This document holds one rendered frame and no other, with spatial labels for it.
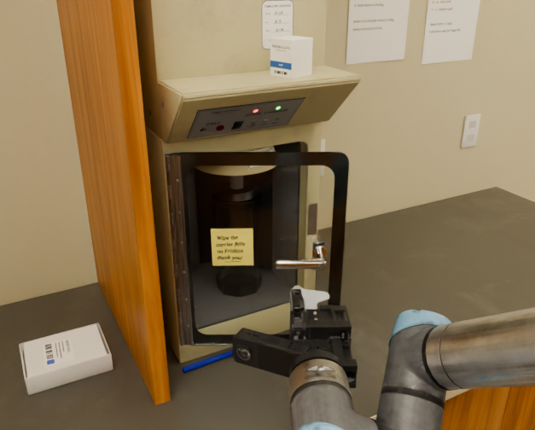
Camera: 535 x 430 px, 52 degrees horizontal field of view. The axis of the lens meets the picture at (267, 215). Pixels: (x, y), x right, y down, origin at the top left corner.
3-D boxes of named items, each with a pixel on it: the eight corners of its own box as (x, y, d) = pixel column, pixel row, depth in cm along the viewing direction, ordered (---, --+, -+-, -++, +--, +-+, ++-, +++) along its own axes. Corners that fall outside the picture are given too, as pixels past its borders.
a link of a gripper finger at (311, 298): (325, 288, 89) (332, 322, 81) (289, 289, 89) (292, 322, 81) (326, 272, 88) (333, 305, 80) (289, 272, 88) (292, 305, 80)
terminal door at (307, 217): (184, 343, 110) (170, 152, 93) (337, 342, 110) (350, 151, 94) (184, 345, 109) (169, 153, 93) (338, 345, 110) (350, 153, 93)
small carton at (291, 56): (270, 74, 93) (270, 37, 90) (290, 71, 96) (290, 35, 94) (291, 78, 90) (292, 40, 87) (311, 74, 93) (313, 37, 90)
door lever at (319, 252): (274, 258, 101) (274, 246, 100) (326, 258, 101) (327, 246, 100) (275, 273, 96) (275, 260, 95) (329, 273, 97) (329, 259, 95)
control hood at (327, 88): (160, 140, 93) (155, 80, 88) (322, 118, 106) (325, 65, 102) (184, 159, 83) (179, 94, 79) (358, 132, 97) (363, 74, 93)
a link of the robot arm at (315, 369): (288, 427, 68) (290, 374, 64) (287, 400, 72) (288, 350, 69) (350, 427, 68) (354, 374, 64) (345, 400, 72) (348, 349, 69)
